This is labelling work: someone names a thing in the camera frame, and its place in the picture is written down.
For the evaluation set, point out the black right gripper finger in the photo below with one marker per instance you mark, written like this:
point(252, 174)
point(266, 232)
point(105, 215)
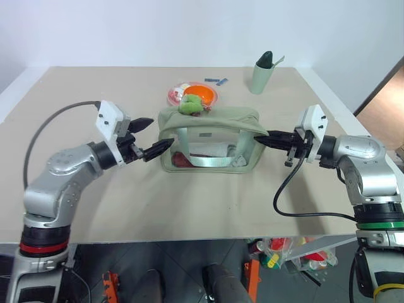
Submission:
point(282, 134)
point(274, 142)

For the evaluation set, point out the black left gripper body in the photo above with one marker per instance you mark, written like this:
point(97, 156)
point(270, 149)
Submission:
point(126, 148)

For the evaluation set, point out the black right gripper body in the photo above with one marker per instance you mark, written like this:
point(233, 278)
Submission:
point(300, 143)

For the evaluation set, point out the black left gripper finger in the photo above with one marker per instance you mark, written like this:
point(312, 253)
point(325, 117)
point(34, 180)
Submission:
point(158, 148)
point(142, 123)

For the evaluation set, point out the green pouch with clear window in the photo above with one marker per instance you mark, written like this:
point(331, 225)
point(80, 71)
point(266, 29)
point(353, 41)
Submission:
point(211, 123)

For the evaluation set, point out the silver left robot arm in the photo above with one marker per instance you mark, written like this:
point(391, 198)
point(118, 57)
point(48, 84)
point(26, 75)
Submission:
point(60, 172)

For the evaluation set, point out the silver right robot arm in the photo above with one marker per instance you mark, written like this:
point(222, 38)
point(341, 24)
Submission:
point(363, 158)

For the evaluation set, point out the red item inside pouch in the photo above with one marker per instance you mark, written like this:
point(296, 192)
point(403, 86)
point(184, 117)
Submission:
point(181, 159)

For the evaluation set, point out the grey crumpled cloth inside pouch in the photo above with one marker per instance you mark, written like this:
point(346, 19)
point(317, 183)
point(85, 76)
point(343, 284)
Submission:
point(238, 161)

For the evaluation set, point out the pale green cone cup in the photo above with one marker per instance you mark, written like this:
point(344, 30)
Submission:
point(261, 79)

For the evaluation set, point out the dark green pointed object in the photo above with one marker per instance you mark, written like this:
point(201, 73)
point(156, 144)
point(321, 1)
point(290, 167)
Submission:
point(265, 59)

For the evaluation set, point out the blue flat strip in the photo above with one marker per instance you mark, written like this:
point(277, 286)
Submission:
point(222, 81)
point(212, 79)

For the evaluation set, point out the brown wooden board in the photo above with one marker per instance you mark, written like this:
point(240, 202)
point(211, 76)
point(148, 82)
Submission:
point(382, 104)

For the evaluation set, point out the white flat panel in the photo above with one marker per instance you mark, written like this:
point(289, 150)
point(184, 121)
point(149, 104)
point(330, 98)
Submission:
point(322, 246)

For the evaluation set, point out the clear bag of colourful toys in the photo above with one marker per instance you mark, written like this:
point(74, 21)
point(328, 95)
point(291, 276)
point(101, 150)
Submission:
point(284, 252)

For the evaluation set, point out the dark rounded shape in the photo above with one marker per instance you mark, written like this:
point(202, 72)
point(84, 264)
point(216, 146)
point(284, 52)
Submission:
point(224, 284)
point(154, 285)

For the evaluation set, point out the orange metal stand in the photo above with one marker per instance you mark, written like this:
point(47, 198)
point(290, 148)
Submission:
point(252, 277)
point(110, 285)

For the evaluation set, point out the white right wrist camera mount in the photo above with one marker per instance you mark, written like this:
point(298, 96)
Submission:
point(314, 121)

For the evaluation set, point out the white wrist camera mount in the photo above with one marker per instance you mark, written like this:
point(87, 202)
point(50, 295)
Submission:
point(109, 116)
point(314, 121)

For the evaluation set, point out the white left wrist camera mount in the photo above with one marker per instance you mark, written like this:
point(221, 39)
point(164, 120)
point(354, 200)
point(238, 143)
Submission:
point(109, 116)

